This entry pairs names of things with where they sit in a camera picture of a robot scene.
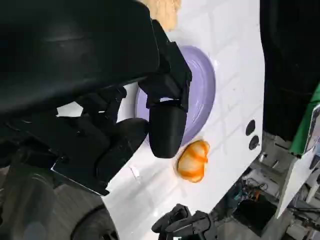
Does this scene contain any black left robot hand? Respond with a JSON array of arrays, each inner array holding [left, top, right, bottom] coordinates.
[[0, 0, 193, 197]]

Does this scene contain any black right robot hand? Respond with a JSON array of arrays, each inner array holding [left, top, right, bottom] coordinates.
[[151, 203, 214, 240]]

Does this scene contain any beige towel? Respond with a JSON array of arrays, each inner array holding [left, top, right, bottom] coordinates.
[[142, 0, 183, 32]]

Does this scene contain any orange and white bread roll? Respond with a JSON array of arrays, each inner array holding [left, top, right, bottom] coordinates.
[[174, 139, 210, 185]]

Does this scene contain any black equipment box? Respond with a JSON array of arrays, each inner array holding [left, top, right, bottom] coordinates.
[[234, 196, 279, 227]]

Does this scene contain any black round table grommet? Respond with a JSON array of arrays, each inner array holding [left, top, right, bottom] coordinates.
[[245, 119, 256, 136], [249, 134, 261, 151]]

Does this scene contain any white panel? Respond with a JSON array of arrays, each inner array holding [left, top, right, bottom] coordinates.
[[274, 149, 318, 220]]

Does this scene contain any lilac plate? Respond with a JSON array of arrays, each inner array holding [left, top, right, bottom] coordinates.
[[134, 45, 217, 146]]

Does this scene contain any grey robot body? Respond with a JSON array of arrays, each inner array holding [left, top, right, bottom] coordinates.
[[0, 147, 120, 240]]

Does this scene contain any green cloth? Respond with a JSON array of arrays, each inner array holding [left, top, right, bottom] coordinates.
[[289, 83, 320, 157]]

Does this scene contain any black drape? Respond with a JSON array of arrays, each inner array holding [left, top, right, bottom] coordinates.
[[259, 0, 320, 142]]

